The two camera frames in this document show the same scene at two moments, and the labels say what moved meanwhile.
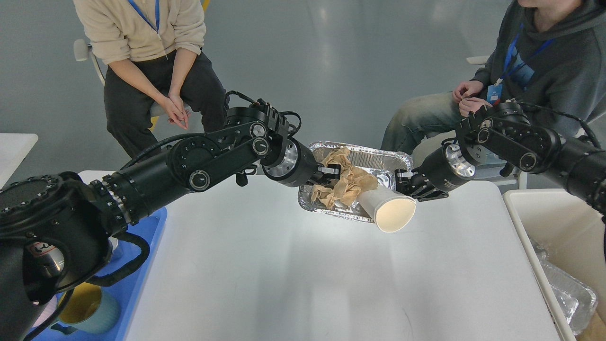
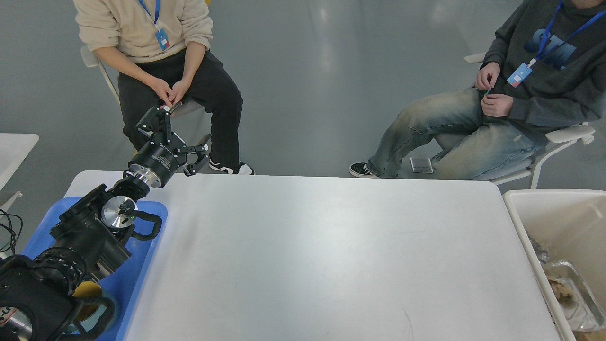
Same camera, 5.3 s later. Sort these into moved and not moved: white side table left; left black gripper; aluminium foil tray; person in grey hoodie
Moved: left black gripper; aluminium foil tray
Not moved: white side table left; person in grey hoodie
